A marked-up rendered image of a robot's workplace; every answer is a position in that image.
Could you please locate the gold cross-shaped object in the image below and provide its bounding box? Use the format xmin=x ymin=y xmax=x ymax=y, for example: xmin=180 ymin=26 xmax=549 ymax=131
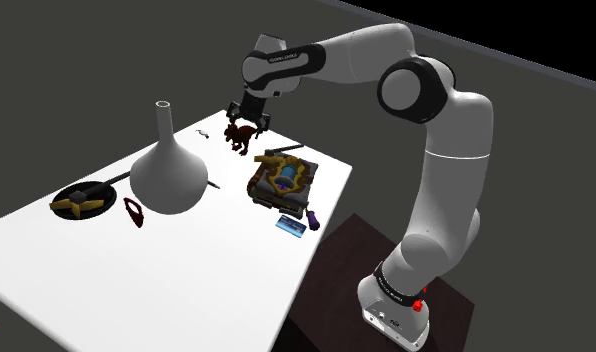
xmin=48 ymin=190 xmax=106 ymax=219

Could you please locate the black frying pan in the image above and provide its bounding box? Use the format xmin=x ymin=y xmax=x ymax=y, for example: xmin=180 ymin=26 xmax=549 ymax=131
xmin=50 ymin=170 xmax=132 ymax=222

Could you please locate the blue card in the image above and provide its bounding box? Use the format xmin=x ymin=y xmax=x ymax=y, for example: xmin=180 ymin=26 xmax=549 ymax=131
xmin=274 ymin=214 xmax=308 ymax=239

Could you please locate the dark red oval object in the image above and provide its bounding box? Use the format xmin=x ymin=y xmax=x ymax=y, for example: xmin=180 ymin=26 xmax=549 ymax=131
xmin=122 ymin=196 xmax=145 ymax=229

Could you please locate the white long-necked vase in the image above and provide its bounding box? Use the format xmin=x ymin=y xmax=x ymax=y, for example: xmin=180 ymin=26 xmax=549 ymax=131
xmin=129 ymin=100 xmax=209 ymax=216

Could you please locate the black pen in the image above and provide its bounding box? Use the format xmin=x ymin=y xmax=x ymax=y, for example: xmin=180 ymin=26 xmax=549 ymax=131
xmin=264 ymin=143 xmax=306 ymax=155

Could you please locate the ornate gold-trimmed grey book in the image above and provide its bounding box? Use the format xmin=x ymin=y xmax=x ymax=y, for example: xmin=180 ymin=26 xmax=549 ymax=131
xmin=246 ymin=150 xmax=321 ymax=219

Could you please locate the purple small bottle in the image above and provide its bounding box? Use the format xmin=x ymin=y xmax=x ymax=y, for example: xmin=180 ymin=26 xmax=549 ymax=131
xmin=304 ymin=207 xmax=322 ymax=232

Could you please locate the dark red dinosaur figure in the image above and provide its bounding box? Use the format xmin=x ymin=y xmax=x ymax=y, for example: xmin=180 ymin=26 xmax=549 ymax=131
xmin=223 ymin=123 xmax=259 ymax=157

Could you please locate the dark robot stand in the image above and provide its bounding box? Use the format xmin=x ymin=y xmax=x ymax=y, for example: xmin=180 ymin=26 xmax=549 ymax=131
xmin=278 ymin=212 xmax=476 ymax=352

